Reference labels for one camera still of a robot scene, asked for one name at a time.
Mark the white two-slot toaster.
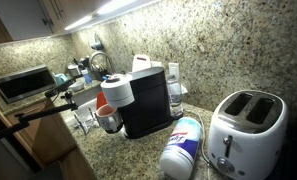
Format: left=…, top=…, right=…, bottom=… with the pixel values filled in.
left=207, top=89, right=289, bottom=180

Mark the white Lysol wipes canister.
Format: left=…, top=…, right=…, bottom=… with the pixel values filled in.
left=158, top=116, right=202, bottom=180

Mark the black stereo camera bar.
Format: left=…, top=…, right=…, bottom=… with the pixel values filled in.
left=43, top=78, right=77, bottom=99

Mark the white wall power outlet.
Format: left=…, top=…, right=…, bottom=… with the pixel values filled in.
left=168, top=62, right=181, bottom=79

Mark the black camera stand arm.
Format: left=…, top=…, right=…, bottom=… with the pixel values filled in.
left=0, top=89, right=80, bottom=146

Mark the small black metal fitting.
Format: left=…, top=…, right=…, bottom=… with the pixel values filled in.
left=41, top=17, right=54, bottom=28

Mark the short LED strip light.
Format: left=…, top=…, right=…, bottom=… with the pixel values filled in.
left=63, top=14, right=94, bottom=32

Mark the clear plastic water bottle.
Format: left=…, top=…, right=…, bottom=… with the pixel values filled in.
left=166, top=73, right=184, bottom=120

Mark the wooden base cabinet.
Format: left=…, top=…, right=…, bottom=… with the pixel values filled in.
left=4, top=99, right=77, bottom=168

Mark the white pink cutting board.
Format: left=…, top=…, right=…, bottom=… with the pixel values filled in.
left=131, top=54, right=152, bottom=73

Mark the long LED strip light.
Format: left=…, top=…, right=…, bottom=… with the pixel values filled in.
left=96, top=0, right=139, bottom=16

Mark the white bowl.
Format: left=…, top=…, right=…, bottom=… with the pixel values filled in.
left=67, top=81, right=86, bottom=93

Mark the blue soap bottle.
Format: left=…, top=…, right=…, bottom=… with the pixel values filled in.
left=81, top=68, right=93, bottom=85

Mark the curved silver faucet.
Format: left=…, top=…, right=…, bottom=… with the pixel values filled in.
left=88, top=50, right=115, bottom=81

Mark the teal plastic object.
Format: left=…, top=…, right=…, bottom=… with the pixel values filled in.
left=53, top=72, right=69, bottom=86

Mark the silver metal pot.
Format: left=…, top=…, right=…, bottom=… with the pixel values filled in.
left=66, top=63, right=82, bottom=78

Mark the black white Nespresso coffee machine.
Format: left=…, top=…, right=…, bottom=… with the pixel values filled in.
left=100, top=66, right=174, bottom=140

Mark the red plastic container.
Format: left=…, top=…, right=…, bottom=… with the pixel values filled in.
left=96, top=90, right=108, bottom=111

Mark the dark hanging ladle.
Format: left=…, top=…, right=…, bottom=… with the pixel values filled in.
left=90, top=33, right=105, bottom=52

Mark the white power cable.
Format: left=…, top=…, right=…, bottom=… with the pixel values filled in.
left=184, top=108, right=212, bottom=180

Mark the silver black microwave oven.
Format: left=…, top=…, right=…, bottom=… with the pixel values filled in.
left=0, top=64, right=58, bottom=104

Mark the silver bar door handle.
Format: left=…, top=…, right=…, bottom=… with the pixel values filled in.
left=56, top=0, right=65, bottom=18

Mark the black kettle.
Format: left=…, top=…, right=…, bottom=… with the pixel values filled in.
left=77, top=56, right=91, bottom=69

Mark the white kitchen sink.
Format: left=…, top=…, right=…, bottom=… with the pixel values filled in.
left=69, top=84, right=104, bottom=118

